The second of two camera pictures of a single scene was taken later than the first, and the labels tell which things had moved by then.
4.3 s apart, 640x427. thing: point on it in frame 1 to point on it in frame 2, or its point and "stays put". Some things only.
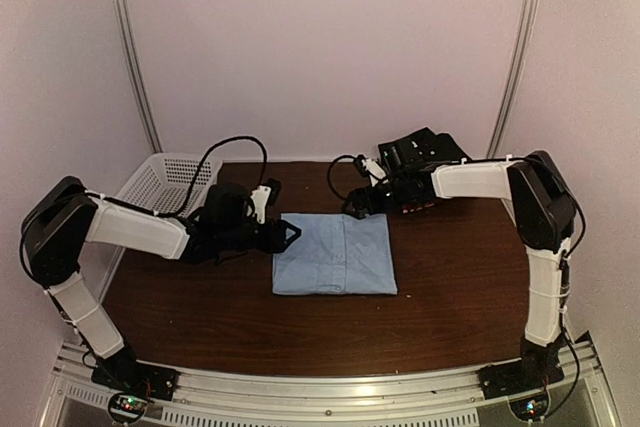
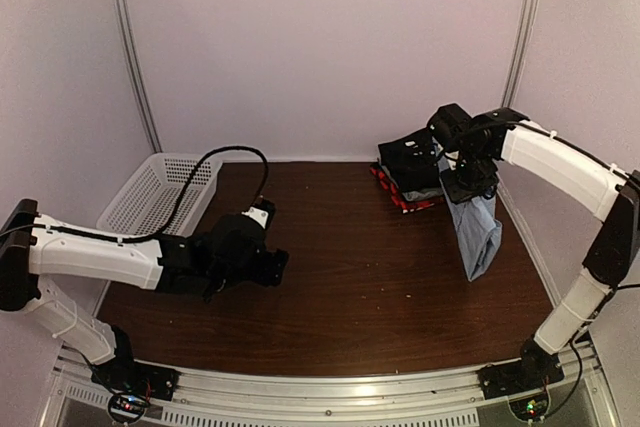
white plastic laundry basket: x=163 y=182 stays put
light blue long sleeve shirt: x=336 y=254 to x=479 y=230
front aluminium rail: x=436 y=398 stays put
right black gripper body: x=390 y=201 to x=473 y=178
